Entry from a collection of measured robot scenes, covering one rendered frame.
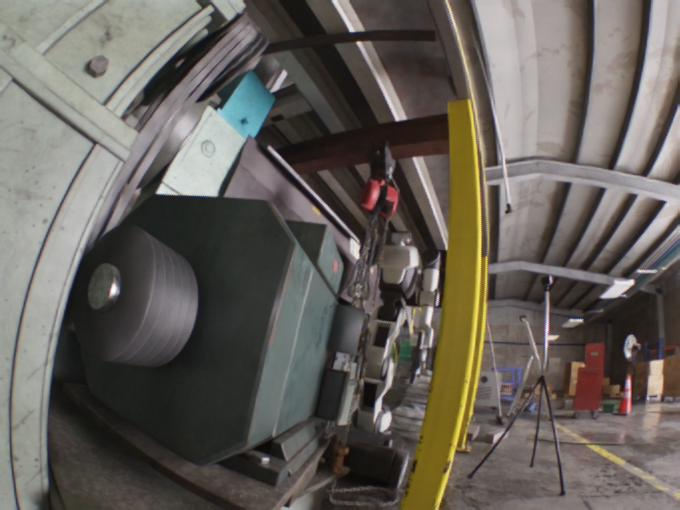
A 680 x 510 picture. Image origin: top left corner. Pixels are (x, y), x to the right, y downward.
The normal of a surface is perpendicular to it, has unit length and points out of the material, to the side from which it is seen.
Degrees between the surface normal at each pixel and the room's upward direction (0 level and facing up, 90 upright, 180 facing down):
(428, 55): 180
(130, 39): 90
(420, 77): 180
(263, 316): 90
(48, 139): 90
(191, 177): 90
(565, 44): 171
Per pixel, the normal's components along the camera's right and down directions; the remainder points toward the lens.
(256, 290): -0.14, -0.37
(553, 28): -0.33, 0.91
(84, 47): 0.86, 0.00
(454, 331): -0.46, -0.40
